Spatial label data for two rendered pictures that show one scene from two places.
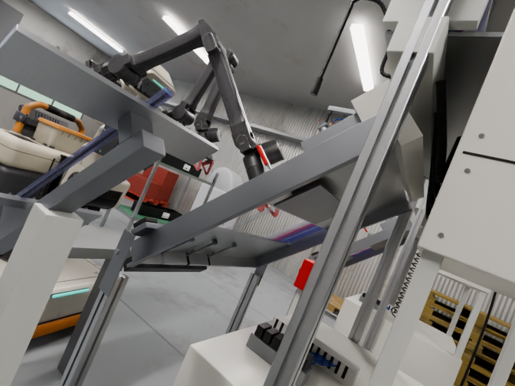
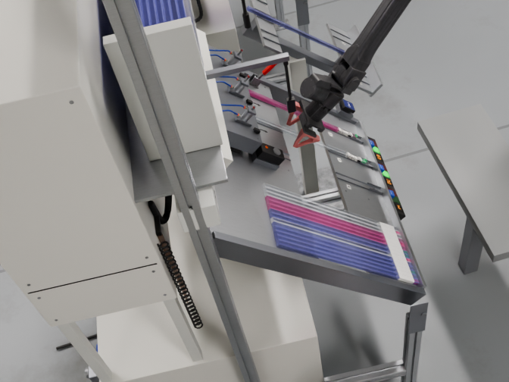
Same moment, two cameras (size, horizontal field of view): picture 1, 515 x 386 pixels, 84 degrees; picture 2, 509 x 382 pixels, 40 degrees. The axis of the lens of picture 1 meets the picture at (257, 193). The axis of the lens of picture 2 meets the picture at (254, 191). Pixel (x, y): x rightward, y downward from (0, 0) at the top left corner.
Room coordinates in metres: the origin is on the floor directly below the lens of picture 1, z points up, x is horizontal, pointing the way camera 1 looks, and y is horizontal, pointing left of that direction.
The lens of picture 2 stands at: (1.92, -0.94, 2.47)
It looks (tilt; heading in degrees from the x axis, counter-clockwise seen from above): 52 degrees down; 146
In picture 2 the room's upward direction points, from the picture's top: 13 degrees counter-clockwise
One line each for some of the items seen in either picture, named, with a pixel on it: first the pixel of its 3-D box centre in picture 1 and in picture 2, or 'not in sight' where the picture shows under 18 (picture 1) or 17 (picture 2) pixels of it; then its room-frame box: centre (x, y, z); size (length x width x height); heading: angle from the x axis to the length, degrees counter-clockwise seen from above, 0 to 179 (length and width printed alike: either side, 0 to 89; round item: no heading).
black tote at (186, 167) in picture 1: (178, 164); not in sight; (3.30, 0.96, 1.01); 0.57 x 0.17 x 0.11; 147
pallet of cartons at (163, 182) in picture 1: (139, 178); not in sight; (6.23, 2.47, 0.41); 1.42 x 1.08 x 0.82; 61
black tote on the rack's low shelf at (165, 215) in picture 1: (158, 211); not in sight; (3.30, 0.96, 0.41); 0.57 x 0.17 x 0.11; 147
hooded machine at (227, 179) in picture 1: (219, 203); not in sight; (5.45, 0.59, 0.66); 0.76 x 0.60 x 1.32; 61
